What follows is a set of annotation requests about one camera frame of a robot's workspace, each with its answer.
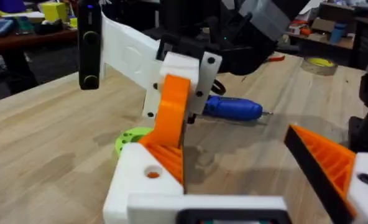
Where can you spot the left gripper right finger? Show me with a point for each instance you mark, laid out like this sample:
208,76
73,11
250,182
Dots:
327,161

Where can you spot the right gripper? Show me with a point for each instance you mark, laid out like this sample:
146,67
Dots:
128,53

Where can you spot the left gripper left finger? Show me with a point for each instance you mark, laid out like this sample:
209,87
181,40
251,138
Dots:
134,186

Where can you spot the orange ribbed wedge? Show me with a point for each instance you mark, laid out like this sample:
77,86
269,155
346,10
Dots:
168,161

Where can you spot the blue electric screwdriver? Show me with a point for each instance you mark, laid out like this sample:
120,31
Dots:
233,109

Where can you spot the green disc with holes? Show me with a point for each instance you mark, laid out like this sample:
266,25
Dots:
128,138

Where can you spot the roll of tape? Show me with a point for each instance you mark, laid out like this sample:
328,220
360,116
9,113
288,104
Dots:
308,69

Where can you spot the black right wrist plate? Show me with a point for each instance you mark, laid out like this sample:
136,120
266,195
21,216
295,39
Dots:
90,56

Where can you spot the blue cylinder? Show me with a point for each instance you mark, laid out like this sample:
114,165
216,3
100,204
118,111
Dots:
337,33

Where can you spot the cardboard box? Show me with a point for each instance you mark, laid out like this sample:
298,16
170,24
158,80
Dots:
322,25

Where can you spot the yellow box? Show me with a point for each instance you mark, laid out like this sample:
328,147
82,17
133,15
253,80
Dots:
54,12

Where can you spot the dark brown desk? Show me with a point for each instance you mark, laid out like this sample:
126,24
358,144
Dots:
22,40

